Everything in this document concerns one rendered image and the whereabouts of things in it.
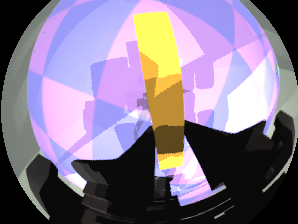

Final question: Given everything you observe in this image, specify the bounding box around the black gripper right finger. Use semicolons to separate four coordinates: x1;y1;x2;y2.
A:
184;120;266;190

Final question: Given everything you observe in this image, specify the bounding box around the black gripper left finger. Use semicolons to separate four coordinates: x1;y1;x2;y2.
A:
71;125;156;206

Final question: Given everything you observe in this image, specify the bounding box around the yellow bar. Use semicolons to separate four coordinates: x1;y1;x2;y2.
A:
133;11;185;169

